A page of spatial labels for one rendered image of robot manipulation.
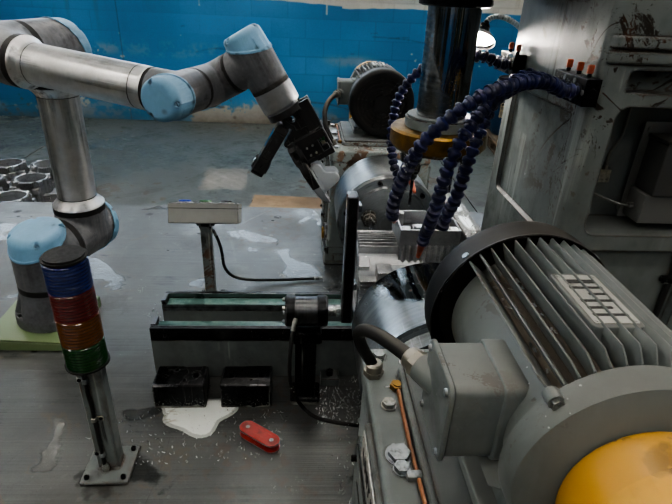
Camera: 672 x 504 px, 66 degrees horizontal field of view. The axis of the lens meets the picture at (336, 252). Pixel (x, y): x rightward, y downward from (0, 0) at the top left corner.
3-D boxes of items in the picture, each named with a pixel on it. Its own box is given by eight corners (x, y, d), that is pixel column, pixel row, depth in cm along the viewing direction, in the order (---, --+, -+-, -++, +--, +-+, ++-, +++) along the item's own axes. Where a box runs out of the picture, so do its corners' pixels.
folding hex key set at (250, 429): (236, 435, 97) (235, 428, 96) (247, 424, 100) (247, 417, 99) (272, 456, 93) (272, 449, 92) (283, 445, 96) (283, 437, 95)
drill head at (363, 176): (408, 218, 163) (417, 140, 152) (434, 276, 131) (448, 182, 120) (329, 216, 162) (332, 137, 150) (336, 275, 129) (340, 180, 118)
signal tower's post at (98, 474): (141, 447, 94) (103, 241, 75) (128, 484, 87) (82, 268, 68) (96, 447, 93) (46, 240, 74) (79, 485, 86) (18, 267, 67)
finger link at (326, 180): (350, 197, 105) (328, 158, 101) (324, 210, 106) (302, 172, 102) (349, 191, 107) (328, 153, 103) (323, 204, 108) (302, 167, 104)
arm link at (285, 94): (252, 101, 94) (256, 92, 101) (265, 123, 96) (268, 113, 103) (288, 80, 93) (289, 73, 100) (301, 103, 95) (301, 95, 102)
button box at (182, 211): (241, 222, 133) (241, 202, 133) (238, 224, 126) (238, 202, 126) (174, 221, 132) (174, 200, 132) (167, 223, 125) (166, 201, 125)
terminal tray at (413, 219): (444, 240, 113) (449, 210, 110) (456, 264, 104) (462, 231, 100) (390, 239, 112) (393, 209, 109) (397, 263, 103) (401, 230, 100)
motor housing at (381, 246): (431, 290, 124) (442, 217, 115) (450, 338, 107) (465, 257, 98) (348, 289, 123) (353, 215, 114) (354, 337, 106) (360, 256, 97)
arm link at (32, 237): (2, 285, 116) (-12, 231, 109) (49, 258, 127) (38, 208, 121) (46, 298, 113) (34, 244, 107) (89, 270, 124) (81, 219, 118)
